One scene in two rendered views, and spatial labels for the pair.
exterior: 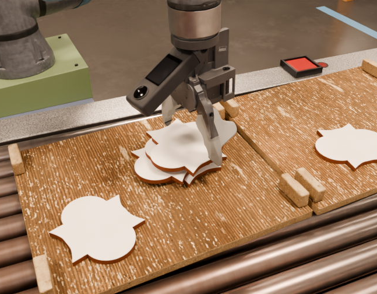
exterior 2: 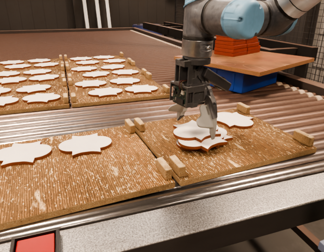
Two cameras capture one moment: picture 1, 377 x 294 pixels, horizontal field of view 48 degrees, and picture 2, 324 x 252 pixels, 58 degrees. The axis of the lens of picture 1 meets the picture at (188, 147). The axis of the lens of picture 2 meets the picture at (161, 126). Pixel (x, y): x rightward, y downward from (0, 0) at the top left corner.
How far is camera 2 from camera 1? 1.33 m
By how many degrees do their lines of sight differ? 119
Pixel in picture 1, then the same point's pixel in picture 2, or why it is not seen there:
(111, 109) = (279, 192)
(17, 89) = not seen: outside the picture
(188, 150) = (195, 127)
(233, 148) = (165, 147)
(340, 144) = (93, 142)
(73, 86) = not seen: outside the picture
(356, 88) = (17, 193)
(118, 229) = (223, 117)
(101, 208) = (235, 122)
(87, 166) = (258, 140)
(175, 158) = not seen: hidden behind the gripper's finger
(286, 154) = (131, 143)
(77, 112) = (310, 190)
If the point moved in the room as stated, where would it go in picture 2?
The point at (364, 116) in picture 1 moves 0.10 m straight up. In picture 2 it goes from (48, 165) to (42, 127)
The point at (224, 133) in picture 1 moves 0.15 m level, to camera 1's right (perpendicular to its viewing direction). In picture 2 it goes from (176, 107) to (122, 106)
